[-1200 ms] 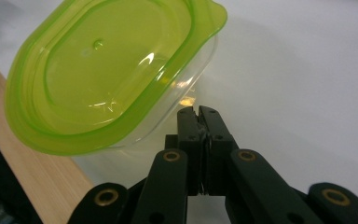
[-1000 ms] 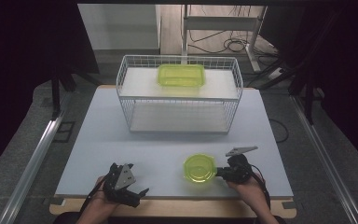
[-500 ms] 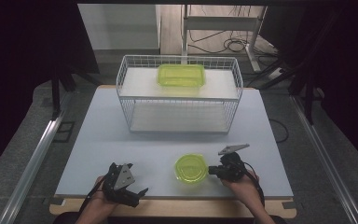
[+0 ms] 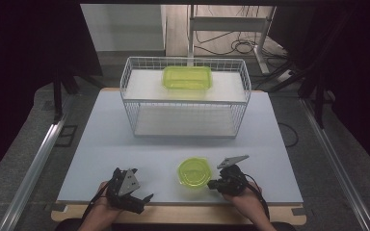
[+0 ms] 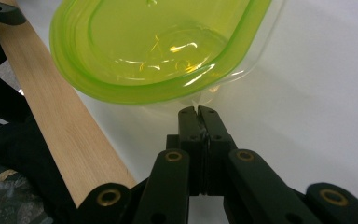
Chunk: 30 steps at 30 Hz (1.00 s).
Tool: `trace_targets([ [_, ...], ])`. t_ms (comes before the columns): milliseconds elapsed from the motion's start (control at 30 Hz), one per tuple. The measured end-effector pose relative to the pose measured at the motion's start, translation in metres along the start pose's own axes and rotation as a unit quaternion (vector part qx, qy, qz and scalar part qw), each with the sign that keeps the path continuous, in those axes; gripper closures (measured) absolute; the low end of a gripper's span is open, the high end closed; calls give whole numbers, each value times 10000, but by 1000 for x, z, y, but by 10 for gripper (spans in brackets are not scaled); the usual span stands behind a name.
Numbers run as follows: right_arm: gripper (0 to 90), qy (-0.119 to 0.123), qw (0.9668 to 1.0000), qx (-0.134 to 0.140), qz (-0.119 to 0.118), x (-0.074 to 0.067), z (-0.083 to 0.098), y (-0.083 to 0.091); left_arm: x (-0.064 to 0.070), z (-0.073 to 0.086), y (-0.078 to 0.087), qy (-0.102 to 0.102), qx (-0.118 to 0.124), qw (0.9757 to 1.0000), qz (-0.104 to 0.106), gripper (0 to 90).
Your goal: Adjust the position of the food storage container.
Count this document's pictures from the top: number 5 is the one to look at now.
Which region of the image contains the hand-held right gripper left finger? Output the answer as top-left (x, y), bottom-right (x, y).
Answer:
top-left (166, 105), bottom-right (207, 197)

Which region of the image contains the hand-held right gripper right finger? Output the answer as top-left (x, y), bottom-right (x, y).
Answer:
top-left (198, 105), bottom-right (239, 197)

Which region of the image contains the green-lidded plastic container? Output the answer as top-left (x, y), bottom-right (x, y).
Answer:
top-left (48, 0), bottom-right (273, 105)

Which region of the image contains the wooden table edge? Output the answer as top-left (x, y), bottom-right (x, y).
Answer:
top-left (0, 0), bottom-right (138, 208)

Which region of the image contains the dark cloth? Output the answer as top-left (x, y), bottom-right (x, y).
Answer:
top-left (0, 115), bottom-right (79, 224)

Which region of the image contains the grey crumpled sheet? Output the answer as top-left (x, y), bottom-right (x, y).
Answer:
top-left (0, 169), bottom-right (54, 224)

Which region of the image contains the black metal bracket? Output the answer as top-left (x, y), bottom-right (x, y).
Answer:
top-left (0, 0), bottom-right (28, 26)

